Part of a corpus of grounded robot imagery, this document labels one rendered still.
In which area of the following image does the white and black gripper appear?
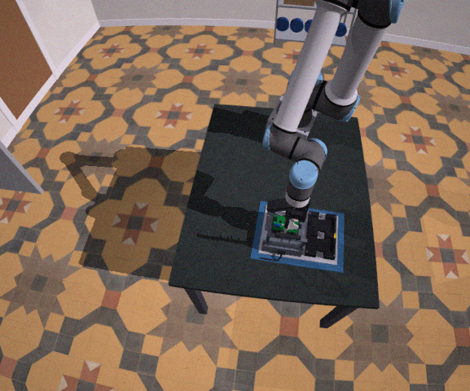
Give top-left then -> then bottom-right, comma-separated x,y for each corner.
284,201 -> 310,234

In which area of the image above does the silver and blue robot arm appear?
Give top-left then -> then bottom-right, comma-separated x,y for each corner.
263,0 -> 405,213

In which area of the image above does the green circuit board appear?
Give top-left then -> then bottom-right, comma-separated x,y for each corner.
272,215 -> 299,233

